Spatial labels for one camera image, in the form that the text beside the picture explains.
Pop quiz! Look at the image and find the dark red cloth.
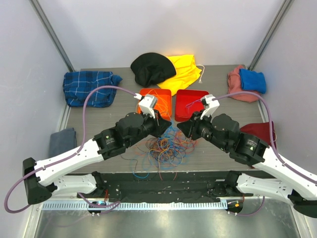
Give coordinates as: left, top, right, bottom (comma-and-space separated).
240, 122, 271, 146

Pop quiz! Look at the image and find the white cable duct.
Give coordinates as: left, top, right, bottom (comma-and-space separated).
42, 200, 227, 211

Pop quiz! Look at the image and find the blue wire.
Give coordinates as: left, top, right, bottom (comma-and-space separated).
185, 98, 203, 110
163, 125, 179, 139

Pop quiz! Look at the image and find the grey cloth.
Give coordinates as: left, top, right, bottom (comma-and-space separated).
49, 128, 77, 158

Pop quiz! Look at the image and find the red plastic box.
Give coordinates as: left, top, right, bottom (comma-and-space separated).
175, 89, 209, 122

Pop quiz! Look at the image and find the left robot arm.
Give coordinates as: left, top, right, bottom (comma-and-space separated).
22, 112, 171, 205

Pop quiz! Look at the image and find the white cord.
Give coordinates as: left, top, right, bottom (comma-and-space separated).
195, 64, 206, 85

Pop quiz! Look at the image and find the orange plastic box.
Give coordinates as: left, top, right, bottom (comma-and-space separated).
139, 88, 172, 121

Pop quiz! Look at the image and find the yellow cloth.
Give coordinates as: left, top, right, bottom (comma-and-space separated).
157, 55, 205, 96

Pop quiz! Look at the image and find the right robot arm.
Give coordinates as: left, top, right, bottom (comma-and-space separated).
177, 112, 317, 218

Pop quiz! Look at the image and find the yellow wire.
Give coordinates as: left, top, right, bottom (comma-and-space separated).
135, 89, 171, 117

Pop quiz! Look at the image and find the pink cloth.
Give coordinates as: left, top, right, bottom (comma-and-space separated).
227, 65, 258, 103

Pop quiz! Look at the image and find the black cloth hat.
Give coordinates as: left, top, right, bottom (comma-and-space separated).
130, 53, 176, 88

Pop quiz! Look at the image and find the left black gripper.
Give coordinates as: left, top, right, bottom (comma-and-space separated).
126, 108, 171, 147

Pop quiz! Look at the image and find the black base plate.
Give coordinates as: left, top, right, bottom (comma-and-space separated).
48, 171, 254, 203

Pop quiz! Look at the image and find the tangled wire pile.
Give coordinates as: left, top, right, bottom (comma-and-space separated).
130, 126, 199, 181

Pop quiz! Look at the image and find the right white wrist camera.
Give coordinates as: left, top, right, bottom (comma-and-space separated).
200, 94, 220, 120

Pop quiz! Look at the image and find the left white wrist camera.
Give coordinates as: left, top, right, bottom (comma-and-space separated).
134, 93, 158, 119

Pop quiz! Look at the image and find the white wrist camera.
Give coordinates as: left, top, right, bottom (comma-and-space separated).
134, 93, 158, 119
200, 94, 220, 120

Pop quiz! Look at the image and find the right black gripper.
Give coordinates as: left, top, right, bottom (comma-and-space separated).
177, 109, 229, 152

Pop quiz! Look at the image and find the blue plaid cloth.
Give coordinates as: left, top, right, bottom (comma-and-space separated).
63, 71, 122, 108

